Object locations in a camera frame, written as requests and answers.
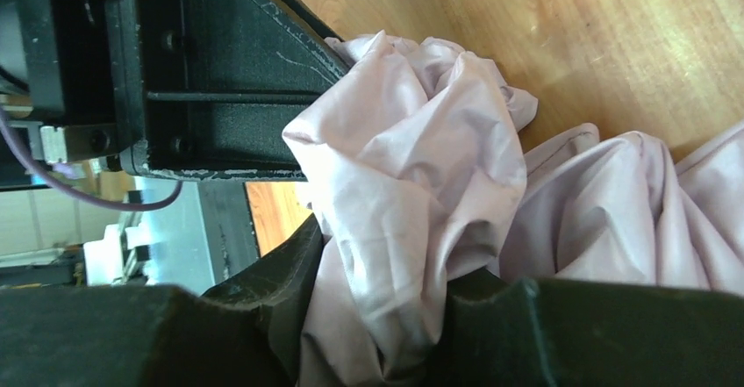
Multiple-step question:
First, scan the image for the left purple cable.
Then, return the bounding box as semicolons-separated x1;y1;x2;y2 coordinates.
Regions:
0;104;185;213

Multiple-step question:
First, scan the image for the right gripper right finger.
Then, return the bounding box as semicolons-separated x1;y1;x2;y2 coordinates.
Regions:
426;269;743;386

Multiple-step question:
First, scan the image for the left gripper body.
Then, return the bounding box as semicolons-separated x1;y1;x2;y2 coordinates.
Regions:
1;0;123;172

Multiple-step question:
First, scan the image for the pink folding umbrella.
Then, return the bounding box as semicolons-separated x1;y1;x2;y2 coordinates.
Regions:
283;32;743;386

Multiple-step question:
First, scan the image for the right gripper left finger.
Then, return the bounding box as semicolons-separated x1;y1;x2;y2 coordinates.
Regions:
1;218;324;386

